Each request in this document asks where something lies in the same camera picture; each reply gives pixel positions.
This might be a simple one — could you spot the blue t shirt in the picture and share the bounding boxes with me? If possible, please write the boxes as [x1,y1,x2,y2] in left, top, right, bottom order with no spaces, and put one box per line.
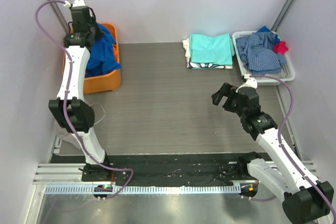
[85,24,121,78]

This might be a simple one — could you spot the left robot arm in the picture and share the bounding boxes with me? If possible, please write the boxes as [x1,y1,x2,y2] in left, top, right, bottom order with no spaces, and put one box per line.
[48,4,112,182]

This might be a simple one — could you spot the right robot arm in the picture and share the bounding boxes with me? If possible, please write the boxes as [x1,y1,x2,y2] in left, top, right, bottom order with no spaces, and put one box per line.
[212,79,335,223]

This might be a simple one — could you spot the folded teal t shirt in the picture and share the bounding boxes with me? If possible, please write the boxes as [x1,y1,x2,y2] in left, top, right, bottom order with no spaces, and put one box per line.
[189,33,235,66]

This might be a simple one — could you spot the orange t shirt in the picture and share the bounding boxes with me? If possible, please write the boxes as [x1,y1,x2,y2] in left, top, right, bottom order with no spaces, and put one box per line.
[112,29,119,61]

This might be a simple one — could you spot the blue checkered shirt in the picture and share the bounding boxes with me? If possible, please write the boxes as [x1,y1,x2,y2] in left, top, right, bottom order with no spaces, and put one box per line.
[236,31,287,75]

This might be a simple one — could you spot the folded white printed t shirt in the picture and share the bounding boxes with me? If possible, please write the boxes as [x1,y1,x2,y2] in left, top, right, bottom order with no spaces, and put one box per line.
[182,39,233,70]

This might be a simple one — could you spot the red cloth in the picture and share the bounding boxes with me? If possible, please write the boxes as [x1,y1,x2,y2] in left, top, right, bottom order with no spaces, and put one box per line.
[274,41,289,55]

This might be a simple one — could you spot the orange plastic tub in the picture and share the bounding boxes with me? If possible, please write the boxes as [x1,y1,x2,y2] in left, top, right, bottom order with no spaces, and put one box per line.
[57,23,121,99]

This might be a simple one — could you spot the blue cloth in basket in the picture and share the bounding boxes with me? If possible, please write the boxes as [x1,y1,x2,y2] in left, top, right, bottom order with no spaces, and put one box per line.
[257,26,280,45]

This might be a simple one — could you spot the grey cap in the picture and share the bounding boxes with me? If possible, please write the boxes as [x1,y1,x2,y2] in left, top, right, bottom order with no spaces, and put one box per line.
[54,122,77,147]

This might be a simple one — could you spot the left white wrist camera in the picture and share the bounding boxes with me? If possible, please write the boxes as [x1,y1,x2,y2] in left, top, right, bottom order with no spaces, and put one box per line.
[64,0,86,8]

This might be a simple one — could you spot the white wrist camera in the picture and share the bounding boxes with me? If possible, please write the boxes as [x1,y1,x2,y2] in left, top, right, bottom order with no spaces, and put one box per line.
[64,0,86,8]
[236,74,258,93]

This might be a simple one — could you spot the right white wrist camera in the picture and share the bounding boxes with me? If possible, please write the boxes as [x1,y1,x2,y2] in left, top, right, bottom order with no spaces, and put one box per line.
[236,74,258,93]

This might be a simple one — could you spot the slotted white cable duct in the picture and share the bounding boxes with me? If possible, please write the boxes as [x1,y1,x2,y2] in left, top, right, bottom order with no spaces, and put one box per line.
[45,184,241,195]

